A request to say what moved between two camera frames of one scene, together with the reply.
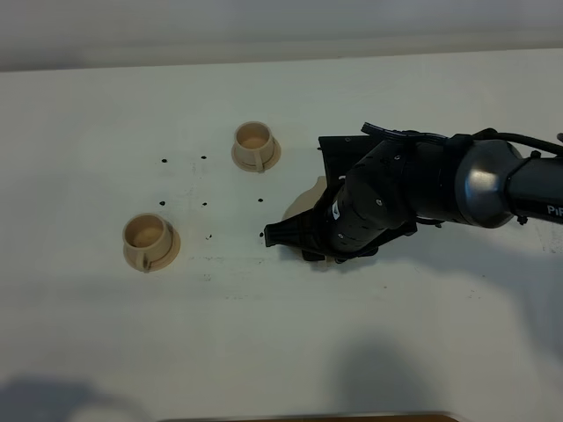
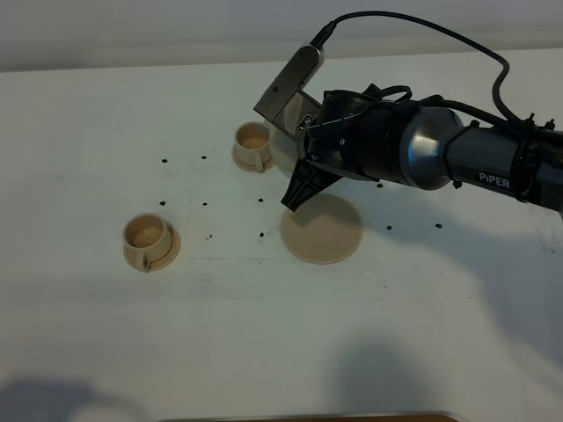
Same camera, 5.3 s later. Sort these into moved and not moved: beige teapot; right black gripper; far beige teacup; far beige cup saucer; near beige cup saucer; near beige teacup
Moved: beige teapot; right black gripper
Not moved: far beige cup saucer; far beige teacup; near beige cup saucer; near beige teacup
